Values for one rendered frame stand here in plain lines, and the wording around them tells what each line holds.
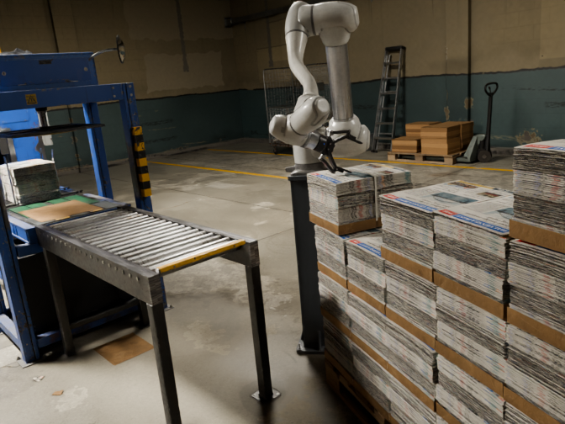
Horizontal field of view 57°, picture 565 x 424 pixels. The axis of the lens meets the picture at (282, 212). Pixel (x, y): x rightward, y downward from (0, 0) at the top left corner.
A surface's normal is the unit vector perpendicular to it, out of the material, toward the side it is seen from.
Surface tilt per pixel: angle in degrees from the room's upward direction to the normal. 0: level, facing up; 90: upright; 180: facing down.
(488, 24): 90
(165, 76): 90
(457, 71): 90
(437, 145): 89
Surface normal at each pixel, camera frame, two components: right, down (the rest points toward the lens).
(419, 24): -0.73, 0.23
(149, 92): 0.67, 0.13
